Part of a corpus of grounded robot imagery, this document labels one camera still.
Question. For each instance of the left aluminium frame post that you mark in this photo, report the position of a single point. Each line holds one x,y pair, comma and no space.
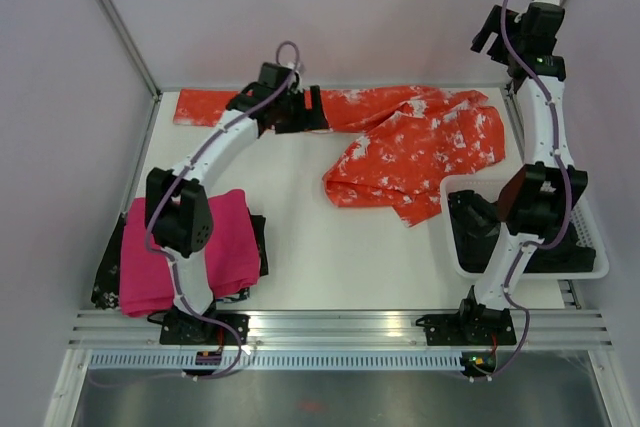
129,46

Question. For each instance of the black clothes in basket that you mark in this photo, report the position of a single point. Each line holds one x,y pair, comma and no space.
476,229

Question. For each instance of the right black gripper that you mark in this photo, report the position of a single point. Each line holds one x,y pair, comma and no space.
512,21

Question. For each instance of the white plastic basket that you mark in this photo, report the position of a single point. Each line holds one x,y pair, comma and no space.
489,189

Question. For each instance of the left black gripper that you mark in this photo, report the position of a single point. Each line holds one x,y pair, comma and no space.
306,119

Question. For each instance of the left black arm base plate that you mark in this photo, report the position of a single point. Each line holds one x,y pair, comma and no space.
180,329

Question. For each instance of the aluminium mounting rail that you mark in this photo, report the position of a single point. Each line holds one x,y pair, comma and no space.
376,330

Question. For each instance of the folded magenta trousers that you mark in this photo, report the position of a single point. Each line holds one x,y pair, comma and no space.
232,257

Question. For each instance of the folded black patterned trousers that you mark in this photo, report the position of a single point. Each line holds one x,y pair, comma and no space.
105,293

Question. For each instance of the orange white-speckled trousers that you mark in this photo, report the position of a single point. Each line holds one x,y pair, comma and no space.
408,139

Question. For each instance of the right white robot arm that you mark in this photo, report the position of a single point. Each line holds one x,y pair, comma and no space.
535,205

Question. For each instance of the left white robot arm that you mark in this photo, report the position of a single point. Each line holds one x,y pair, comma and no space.
178,219

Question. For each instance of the white slotted cable duct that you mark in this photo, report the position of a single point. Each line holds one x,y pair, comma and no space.
279,360

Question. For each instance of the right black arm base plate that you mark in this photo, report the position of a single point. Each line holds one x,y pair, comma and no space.
452,330

